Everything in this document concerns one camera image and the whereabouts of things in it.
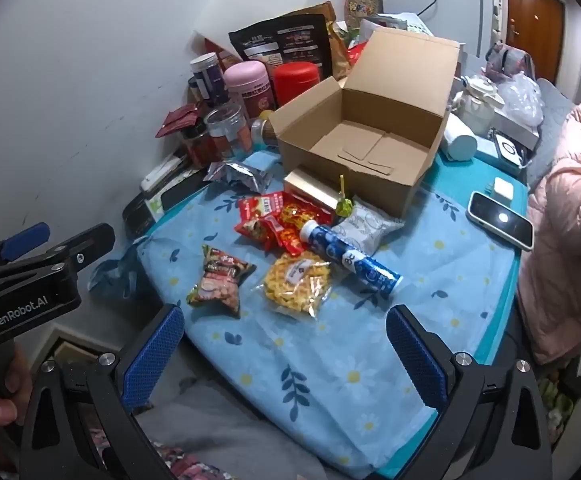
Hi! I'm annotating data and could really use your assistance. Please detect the white green papers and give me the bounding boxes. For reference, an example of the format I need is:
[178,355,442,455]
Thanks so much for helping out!
[361,10,434,43]

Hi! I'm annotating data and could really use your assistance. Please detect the white printed bread packet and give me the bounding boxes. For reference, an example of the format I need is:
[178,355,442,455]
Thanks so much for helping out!
[329,199,405,256]

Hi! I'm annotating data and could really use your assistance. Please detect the clear plastic bag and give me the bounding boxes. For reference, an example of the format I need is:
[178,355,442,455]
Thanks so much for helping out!
[498,72,545,128]

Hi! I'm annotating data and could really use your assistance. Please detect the black flat device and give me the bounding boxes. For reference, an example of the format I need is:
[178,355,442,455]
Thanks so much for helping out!
[158,172,210,211]

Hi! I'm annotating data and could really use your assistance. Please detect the small glass jar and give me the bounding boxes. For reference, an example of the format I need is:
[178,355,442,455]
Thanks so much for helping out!
[250,110,278,150]

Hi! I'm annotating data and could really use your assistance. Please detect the white cutting board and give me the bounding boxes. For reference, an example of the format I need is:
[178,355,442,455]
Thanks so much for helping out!
[192,0,307,61]

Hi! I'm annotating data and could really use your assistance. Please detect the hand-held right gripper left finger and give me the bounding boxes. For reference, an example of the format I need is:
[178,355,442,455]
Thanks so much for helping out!
[18,303,186,480]

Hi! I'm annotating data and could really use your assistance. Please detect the dark chip snack bag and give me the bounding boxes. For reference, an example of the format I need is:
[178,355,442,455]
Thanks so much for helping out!
[186,244,257,318]

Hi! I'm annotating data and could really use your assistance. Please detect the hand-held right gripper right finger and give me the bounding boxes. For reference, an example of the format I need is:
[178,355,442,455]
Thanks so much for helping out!
[385,303,554,480]

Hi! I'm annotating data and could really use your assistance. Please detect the cardboard box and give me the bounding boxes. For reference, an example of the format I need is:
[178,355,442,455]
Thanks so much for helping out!
[269,27,466,221]

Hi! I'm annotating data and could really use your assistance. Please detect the black white device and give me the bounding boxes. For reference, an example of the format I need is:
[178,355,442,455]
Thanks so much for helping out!
[485,127,529,168]

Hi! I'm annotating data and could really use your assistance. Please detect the wooden door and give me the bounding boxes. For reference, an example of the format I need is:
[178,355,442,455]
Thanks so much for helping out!
[505,0,566,86]

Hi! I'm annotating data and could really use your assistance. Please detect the white charger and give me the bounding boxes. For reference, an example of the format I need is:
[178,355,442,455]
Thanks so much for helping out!
[485,176,515,203]

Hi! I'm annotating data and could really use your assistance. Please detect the red yellow snack packet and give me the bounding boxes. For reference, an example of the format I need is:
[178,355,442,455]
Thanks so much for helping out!
[265,202,334,261]

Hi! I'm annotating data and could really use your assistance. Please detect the red canister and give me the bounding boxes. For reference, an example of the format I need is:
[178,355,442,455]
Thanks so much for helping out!
[272,61,332,111]

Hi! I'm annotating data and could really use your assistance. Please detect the woven round tray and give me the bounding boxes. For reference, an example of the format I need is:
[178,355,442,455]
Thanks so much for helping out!
[345,0,382,31]

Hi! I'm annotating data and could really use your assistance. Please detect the green lollipop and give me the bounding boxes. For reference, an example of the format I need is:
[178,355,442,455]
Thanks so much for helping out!
[335,175,354,223]

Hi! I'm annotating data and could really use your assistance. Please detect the purple jar white lid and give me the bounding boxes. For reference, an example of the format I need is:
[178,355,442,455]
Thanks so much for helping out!
[189,53,231,106]

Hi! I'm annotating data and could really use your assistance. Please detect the white flat case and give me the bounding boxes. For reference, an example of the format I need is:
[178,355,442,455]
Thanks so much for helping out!
[139,154,191,193]

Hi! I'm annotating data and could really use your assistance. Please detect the smartphone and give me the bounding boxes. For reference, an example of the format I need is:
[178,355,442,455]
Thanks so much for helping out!
[467,191,535,252]

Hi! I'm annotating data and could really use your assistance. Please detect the black tin box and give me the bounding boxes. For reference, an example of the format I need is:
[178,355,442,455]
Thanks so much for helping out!
[122,192,164,236]

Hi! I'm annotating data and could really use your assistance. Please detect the brown snack bag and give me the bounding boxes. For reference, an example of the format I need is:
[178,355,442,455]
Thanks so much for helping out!
[290,1,351,81]

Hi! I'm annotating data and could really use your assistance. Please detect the black pouch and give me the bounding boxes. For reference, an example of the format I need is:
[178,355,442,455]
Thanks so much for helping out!
[228,14,332,81]

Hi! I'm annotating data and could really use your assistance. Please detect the grey patterned bag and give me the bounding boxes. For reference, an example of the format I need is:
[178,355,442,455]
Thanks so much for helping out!
[485,42,536,81]

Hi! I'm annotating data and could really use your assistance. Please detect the dark spice jar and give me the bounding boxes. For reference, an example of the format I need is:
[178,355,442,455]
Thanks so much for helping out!
[180,117,221,168]

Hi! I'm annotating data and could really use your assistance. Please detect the pink puffer jacket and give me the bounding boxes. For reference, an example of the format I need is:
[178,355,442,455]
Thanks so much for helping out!
[515,101,581,366]

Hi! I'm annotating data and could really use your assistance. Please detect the dark red sachets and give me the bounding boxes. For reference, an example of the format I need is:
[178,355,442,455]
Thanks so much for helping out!
[155,102,204,138]

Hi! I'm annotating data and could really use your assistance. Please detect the grey quilted cushion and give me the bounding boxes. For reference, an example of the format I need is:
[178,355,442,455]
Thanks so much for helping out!
[525,80,576,186]

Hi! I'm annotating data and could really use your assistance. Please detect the grey cloth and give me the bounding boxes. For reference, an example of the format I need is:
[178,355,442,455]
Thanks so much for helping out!
[133,360,331,480]

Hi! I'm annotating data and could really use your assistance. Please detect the white box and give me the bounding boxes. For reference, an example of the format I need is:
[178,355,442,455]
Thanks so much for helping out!
[491,110,541,150]

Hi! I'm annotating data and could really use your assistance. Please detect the clear bag yellow snacks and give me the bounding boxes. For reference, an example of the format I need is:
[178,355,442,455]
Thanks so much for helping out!
[250,252,334,321]

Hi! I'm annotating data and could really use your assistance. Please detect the white cylinder device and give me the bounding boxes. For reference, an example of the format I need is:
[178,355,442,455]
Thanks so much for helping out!
[438,112,479,162]

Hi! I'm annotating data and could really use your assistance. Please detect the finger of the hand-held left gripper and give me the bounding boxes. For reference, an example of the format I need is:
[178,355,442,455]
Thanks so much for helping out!
[0,223,116,285]
[0,222,51,273]

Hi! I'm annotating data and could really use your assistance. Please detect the blue floral cloth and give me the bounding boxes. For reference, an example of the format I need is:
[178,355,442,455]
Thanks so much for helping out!
[88,150,521,480]

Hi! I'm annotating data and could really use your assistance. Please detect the gold box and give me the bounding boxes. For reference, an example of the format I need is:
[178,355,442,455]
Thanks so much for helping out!
[283,169,341,213]

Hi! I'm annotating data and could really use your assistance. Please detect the pink canister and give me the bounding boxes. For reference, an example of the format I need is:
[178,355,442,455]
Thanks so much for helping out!
[223,60,276,121]

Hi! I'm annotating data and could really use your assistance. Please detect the white teapot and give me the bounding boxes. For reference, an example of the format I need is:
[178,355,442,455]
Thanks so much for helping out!
[453,74,506,136]

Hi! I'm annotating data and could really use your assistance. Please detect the blue white tube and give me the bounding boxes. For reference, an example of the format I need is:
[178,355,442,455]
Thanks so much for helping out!
[299,220,402,300]

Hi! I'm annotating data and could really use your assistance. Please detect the clear plastic jar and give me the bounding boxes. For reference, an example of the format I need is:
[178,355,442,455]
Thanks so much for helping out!
[204,105,254,158]

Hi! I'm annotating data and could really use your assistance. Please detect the silver foil packet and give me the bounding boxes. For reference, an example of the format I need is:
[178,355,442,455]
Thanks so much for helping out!
[205,160,274,195]

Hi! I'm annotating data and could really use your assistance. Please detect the white refrigerator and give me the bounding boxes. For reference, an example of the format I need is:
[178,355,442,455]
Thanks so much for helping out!
[379,0,501,58]

